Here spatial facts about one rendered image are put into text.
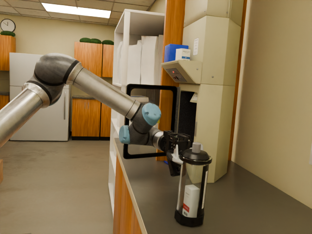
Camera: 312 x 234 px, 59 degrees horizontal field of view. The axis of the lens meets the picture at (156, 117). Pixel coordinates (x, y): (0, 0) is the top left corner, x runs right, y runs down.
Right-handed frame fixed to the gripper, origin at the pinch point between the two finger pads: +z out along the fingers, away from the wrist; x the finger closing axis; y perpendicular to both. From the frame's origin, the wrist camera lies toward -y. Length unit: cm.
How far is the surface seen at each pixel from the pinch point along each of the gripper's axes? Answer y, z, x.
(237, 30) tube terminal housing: 53, -34, 44
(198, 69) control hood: 32.5, -30.2, 20.1
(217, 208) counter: -20.7, -4.4, 15.7
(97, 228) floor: -116, -165, 17
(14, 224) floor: -117, -198, -52
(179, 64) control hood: 34.0, -32.8, 11.5
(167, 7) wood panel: 67, -68, 23
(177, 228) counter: -20.7, 2.5, -6.5
